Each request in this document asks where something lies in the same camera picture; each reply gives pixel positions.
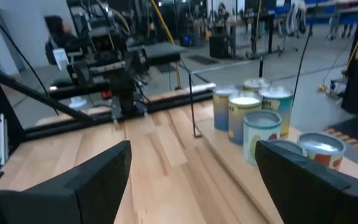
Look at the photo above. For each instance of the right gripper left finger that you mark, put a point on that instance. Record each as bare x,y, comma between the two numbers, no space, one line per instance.
57,205

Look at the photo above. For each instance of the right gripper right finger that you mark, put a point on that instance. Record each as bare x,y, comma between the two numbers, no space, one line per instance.
315,199

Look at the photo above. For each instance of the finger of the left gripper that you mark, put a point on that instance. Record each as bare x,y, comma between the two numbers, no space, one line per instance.
137,62
78,73

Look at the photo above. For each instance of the short diced tomatoes can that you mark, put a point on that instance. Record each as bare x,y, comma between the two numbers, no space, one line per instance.
322,155

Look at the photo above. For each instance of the short green peas can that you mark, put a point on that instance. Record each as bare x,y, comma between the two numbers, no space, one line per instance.
286,145

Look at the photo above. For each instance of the white mixed vegetables can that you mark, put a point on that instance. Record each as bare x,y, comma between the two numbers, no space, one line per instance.
259,140

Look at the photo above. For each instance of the tall blue carrots can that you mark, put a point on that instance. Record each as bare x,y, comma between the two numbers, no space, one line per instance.
283,112

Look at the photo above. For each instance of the tall blue peas can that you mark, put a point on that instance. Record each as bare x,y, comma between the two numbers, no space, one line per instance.
221,112

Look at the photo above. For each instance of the tall peaches can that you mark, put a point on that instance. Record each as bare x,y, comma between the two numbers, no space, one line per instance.
238,124

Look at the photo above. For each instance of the tall can silver lid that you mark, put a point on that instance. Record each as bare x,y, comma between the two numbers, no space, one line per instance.
255,84

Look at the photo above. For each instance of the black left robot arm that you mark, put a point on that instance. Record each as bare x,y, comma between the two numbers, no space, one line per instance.
121,93

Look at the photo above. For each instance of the white sheet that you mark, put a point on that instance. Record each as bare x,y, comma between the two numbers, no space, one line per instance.
61,59

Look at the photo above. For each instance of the person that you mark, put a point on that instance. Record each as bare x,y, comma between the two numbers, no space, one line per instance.
59,34

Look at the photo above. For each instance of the black bin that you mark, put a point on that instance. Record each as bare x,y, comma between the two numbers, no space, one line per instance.
219,46

